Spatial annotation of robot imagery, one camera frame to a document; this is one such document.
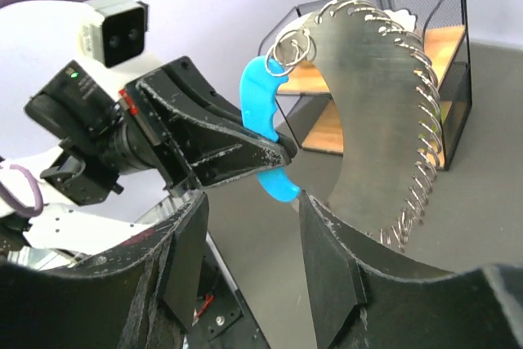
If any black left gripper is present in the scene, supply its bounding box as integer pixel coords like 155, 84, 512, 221
120, 56, 294, 191

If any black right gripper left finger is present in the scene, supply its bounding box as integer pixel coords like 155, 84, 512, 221
1, 193, 208, 348

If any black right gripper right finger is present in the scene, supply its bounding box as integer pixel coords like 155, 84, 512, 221
299, 195, 522, 348

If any metal key organizer blue handle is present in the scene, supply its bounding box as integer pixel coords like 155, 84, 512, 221
239, 0, 443, 248

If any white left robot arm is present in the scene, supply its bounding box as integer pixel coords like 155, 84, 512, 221
25, 57, 297, 206

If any white scalloped bowl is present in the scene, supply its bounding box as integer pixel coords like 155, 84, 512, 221
383, 8, 418, 32

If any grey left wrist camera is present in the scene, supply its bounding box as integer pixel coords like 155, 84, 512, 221
78, 0, 149, 68

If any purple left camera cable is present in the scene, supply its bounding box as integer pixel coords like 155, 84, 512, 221
0, 0, 101, 216

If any black wire wooden shelf rack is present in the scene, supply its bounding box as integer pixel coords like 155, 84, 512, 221
240, 0, 458, 190

